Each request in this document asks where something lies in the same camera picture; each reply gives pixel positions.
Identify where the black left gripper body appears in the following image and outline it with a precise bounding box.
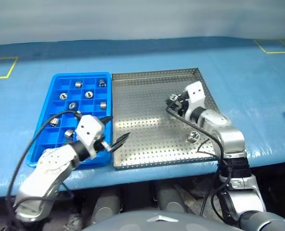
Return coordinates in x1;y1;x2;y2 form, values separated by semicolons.
94;137;113;154

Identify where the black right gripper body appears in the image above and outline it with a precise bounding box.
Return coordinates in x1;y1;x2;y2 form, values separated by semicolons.
171;92;191;117

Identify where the blue compartment tray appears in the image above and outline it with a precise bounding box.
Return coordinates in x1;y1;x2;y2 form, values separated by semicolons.
26;71;112;168

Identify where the perforated metal tray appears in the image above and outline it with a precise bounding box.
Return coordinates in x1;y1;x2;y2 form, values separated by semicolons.
111;67;221;170

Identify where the grey rounded cylinder shape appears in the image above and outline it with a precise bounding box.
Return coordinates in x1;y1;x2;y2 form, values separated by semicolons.
94;192;121;217
156;187;181;214

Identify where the blue plastic table cover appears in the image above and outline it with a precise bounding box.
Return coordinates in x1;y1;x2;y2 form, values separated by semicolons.
0;36;285;199

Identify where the grey robot torso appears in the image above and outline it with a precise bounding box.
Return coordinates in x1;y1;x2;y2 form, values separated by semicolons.
82;211;239;231

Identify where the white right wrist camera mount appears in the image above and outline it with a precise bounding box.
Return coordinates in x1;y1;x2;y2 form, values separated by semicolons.
182;81;207;118

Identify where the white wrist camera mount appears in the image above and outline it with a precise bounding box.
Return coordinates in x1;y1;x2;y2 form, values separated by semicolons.
75;115;104;158
182;81;207;118

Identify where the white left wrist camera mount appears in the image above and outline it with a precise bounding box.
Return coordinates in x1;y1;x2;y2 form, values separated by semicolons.
75;115;104;158

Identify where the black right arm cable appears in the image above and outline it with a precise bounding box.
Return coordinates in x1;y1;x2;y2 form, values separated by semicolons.
166;107;232;217

